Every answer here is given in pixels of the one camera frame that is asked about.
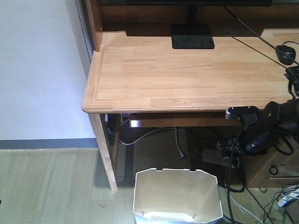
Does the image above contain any black computer monitor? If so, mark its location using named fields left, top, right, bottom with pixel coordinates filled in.
left=125, top=0, right=272, bottom=49

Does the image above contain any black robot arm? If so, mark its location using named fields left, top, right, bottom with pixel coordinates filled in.
left=238, top=99, right=299, bottom=156

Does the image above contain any white paper trash bin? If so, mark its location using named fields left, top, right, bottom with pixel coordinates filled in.
left=133, top=168, right=223, bottom=224

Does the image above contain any wooden desk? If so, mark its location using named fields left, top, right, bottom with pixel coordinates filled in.
left=82, top=0, right=299, bottom=191

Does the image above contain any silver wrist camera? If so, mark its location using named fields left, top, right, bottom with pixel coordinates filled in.
left=225, top=106, right=259, bottom=119

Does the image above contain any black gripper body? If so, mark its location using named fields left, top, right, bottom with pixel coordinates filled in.
left=238, top=121, right=280, bottom=156

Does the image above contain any wooden keyboard tray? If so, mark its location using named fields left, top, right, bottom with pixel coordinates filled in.
left=129, top=112, right=241, bottom=127

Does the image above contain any black camera cable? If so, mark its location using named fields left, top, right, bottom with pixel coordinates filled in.
left=224, top=130, right=248, bottom=224

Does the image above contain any black computer mouse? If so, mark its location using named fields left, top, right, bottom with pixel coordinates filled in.
left=276, top=45, right=296, bottom=65

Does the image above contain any grey ethernet cable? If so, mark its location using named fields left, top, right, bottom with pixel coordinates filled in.
left=119, top=118, right=206, bottom=159

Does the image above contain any wooden drawer cabinet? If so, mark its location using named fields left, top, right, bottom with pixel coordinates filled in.
left=240, top=137, right=299, bottom=188

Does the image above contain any black monitor cable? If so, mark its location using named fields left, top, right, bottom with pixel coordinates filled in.
left=223, top=6, right=299, bottom=66

